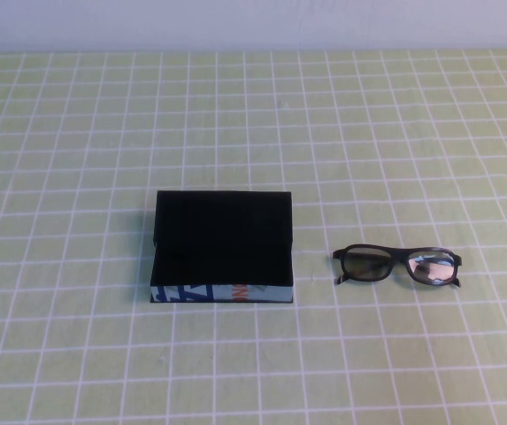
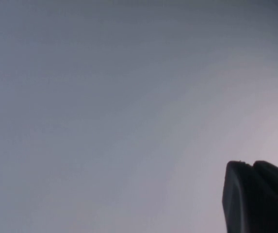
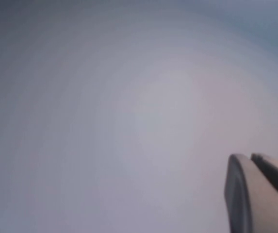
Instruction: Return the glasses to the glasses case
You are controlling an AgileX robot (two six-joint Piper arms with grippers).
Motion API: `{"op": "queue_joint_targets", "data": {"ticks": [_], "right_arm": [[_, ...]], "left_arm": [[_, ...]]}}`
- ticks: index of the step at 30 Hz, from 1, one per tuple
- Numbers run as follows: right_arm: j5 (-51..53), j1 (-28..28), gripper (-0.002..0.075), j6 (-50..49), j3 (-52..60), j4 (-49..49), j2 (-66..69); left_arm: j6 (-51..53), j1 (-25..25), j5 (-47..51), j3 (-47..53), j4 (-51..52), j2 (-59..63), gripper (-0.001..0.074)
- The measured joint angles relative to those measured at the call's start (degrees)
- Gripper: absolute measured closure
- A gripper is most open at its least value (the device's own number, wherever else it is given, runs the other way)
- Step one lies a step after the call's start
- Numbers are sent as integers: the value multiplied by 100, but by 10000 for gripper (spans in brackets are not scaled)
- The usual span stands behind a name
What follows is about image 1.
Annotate black printed glasses case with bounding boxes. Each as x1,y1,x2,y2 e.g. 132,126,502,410
149,189,296,305

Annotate green checked tablecloth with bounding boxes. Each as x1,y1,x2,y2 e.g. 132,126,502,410
0,47,507,425

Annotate black framed glasses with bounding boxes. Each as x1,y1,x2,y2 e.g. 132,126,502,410
331,243,465,290

